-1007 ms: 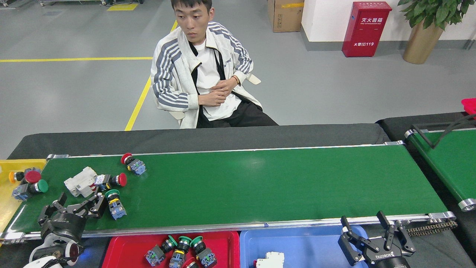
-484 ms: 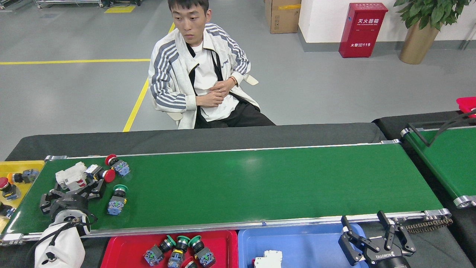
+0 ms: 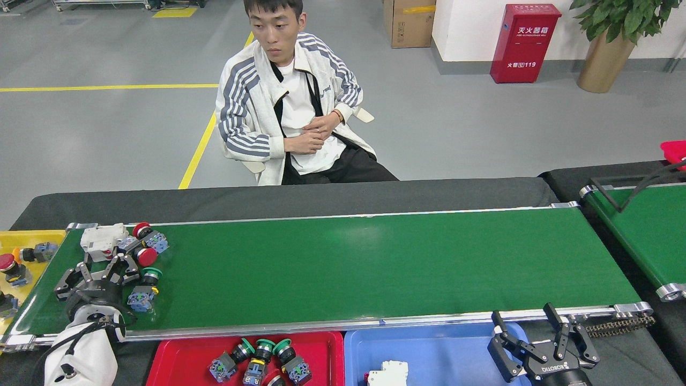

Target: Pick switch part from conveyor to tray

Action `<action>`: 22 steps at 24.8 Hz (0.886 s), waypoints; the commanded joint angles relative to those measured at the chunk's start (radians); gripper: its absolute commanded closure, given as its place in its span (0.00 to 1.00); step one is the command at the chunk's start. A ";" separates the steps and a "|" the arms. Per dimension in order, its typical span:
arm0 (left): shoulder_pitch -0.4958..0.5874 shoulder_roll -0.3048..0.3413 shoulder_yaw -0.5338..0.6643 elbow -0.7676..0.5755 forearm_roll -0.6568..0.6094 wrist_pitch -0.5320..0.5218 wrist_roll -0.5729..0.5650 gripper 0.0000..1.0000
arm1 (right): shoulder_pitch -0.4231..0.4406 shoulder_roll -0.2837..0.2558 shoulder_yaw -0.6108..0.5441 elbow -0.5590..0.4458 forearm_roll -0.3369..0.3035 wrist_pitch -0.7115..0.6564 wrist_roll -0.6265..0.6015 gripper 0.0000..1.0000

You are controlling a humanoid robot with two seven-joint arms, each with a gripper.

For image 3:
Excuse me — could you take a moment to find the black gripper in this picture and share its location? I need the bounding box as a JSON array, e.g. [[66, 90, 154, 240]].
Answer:
[[54, 253, 141, 320], [487, 303, 601, 386]]

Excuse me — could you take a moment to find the yellow push button switch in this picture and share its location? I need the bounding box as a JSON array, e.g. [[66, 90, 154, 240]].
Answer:
[[13, 242, 59, 264]]

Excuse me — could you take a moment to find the white circuit breaker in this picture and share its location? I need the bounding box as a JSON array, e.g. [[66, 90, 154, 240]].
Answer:
[[80, 223, 130, 264], [367, 360, 409, 386]]

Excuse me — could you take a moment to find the yellow plastic tray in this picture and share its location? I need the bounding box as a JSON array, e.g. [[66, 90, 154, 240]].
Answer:
[[0, 229, 68, 336]]

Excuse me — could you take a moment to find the blue plastic tray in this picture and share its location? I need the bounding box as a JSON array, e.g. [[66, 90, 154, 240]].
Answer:
[[344, 322, 531, 386]]

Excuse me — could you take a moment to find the red plastic tray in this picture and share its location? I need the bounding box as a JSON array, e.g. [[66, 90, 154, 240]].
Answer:
[[146, 331, 345, 386]]

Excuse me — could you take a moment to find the short green conveyor belt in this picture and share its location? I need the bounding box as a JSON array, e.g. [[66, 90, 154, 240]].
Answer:
[[579, 182, 686, 302]]

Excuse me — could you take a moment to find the long green conveyor belt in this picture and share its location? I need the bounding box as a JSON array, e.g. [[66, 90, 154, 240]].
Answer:
[[0, 202, 654, 353]]

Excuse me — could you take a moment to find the person's right hand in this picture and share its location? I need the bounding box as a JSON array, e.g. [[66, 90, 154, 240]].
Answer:
[[287, 130, 325, 157]]

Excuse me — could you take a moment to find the person's left hand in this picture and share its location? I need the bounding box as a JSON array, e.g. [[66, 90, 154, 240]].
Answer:
[[304, 112, 343, 142]]

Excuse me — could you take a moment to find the large black table cloth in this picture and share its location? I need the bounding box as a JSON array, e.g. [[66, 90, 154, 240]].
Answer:
[[0, 177, 684, 386]]

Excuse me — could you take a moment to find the small black table cloth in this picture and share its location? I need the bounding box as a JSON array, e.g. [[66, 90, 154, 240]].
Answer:
[[539, 160, 686, 376]]

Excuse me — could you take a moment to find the person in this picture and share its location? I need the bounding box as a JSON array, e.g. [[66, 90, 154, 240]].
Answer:
[[215, 0, 400, 187]]

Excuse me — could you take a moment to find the red plastic bin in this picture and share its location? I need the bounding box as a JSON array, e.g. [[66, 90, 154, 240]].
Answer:
[[660, 140, 686, 171]]

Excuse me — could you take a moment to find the potted plant in brass pot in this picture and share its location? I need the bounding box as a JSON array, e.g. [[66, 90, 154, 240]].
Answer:
[[570, 0, 682, 94]]

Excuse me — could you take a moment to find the grey office chair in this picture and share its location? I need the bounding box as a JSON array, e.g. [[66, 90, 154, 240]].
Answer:
[[244, 107, 375, 174]]

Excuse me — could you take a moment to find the red fire extinguisher box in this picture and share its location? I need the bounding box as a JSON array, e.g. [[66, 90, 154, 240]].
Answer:
[[490, 4, 562, 84]]

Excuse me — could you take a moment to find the brown cardboard box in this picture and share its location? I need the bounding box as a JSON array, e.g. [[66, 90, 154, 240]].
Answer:
[[383, 0, 436, 49]]

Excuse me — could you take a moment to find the black conveyor drive chain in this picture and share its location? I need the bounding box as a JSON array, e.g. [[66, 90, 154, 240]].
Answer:
[[584, 315, 656, 338]]

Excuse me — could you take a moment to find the black guide bracket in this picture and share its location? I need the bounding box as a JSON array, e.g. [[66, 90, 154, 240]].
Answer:
[[588, 161, 686, 213]]

